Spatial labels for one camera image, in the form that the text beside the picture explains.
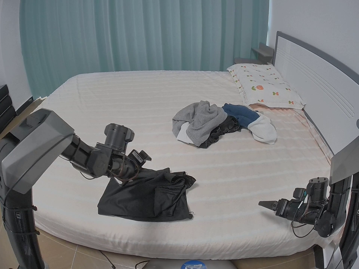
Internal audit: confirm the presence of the pile of clothes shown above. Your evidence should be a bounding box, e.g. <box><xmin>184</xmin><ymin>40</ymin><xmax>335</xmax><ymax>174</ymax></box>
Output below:
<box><xmin>172</xmin><ymin>100</ymin><xmax>278</xmax><ymax>148</ymax></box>

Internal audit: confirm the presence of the black T-shirt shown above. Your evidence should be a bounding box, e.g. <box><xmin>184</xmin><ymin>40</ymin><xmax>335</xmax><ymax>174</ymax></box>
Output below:
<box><xmin>97</xmin><ymin>167</ymin><xmax>197</xmax><ymax>222</ymax></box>

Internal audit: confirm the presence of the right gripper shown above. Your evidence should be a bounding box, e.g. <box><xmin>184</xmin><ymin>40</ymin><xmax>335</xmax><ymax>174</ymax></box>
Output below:
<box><xmin>259</xmin><ymin>199</ymin><xmax>302</xmax><ymax>220</ymax></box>

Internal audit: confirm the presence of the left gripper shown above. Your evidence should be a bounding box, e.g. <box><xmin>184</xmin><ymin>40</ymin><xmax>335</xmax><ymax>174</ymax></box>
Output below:
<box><xmin>113</xmin><ymin>150</ymin><xmax>153</xmax><ymax>188</ymax></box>

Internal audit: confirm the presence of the bed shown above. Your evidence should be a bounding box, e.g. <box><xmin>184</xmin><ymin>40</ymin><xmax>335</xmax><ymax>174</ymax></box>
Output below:
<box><xmin>29</xmin><ymin>31</ymin><xmax>359</xmax><ymax>261</ymax></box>

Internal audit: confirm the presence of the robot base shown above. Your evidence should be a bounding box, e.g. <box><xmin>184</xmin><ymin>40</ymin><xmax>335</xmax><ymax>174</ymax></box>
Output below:
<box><xmin>142</xmin><ymin>258</ymin><xmax>233</xmax><ymax>269</ymax></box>

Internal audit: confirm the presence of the black chest of drawers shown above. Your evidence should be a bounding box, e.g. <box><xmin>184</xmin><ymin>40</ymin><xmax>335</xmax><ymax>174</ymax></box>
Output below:
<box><xmin>0</xmin><ymin>84</ymin><xmax>17</xmax><ymax>134</ymax></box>

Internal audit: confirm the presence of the grey bedside table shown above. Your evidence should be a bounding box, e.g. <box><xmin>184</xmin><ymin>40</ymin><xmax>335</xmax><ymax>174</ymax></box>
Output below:
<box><xmin>234</xmin><ymin>42</ymin><xmax>275</xmax><ymax>65</ymax></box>

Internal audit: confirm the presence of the white printed pillow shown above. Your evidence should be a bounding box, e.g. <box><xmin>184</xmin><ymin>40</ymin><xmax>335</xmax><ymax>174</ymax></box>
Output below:
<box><xmin>227</xmin><ymin>63</ymin><xmax>307</xmax><ymax>110</ymax></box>

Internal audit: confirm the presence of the blue-green curtain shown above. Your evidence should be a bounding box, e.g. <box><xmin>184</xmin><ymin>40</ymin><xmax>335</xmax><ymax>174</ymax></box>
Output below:
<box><xmin>19</xmin><ymin>0</ymin><xmax>271</xmax><ymax>101</ymax></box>

